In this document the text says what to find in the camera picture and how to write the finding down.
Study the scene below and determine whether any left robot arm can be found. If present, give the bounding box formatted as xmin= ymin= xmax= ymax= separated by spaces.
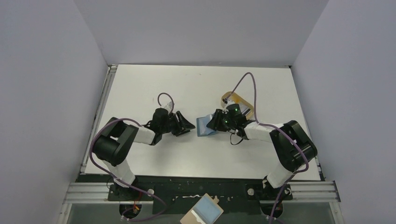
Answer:
xmin=92 ymin=108 xmax=196 ymax=188

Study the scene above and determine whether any white VIP card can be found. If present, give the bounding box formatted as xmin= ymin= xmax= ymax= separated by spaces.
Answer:
xmin=240 ymin=104 xmax=251 ymax=116

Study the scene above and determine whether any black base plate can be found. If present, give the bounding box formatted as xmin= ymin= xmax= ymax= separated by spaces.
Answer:
xmin=76 ymin=175 xmax=293 ymax=216

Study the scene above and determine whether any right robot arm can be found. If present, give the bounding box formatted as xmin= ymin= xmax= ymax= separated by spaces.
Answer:
xmin=206 ymin=103 xmax=318 ymax=189

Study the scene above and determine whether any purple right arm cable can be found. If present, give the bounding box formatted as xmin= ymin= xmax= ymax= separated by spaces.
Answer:
xmin=224 ymin=72 xmax=310 ymax=224

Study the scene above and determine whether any aluminium front rail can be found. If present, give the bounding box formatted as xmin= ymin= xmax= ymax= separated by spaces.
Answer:
xmin=57 ymin=181 xmax=346 ymax=224

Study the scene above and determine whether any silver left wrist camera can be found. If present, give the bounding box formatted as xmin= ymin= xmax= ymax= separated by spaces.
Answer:
xmin=162 ymin=101 xmax=174 ymax=113

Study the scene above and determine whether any gold VIP card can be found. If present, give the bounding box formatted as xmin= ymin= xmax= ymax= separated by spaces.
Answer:
xmin=227 ymin=94 xmax=243 ymax=105

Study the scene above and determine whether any aluminium right side rail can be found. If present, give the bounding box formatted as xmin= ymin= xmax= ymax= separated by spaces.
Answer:
xmin=309 ymin=152 xmax=325 ymax=182

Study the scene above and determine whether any blue card on cardboard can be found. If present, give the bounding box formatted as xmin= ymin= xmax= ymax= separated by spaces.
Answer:
xmin=180 ymin=193 xmax=224 ymax=224

